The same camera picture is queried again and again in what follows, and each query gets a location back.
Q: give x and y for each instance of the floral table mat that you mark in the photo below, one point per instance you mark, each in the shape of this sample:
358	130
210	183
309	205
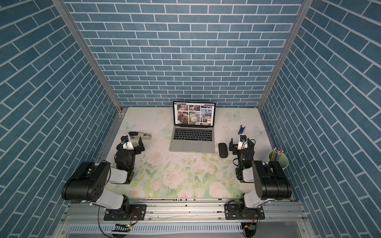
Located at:
161	173

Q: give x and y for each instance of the blue plastic clip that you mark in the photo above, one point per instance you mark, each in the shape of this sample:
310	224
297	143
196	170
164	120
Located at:
241	130

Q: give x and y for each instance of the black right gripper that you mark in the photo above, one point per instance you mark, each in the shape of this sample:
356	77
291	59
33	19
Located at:
235	147

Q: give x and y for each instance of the green pencil cup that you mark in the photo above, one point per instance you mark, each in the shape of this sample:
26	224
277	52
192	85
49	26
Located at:
284	162

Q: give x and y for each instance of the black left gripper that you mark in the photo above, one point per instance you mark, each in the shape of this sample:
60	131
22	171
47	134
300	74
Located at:
136	149

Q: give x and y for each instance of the silver open laptop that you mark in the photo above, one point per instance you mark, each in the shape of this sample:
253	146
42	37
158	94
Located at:
193	129

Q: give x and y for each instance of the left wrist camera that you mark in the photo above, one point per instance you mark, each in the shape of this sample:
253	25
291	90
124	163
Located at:
127	143

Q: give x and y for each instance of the grey black handheld remote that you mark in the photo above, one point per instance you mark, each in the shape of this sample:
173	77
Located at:
135	136

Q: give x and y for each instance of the coloured pencils bundle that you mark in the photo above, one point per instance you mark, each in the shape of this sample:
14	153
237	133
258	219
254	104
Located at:
276	154

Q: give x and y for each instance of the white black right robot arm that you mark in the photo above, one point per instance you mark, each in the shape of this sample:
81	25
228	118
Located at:
268	177

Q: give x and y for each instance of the black wireless mouse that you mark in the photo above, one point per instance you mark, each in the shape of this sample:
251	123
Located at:
223	150

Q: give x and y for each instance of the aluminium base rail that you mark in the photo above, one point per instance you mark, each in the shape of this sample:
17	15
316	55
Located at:
188	210

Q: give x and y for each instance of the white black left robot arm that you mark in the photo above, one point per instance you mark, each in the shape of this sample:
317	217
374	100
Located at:
88	183

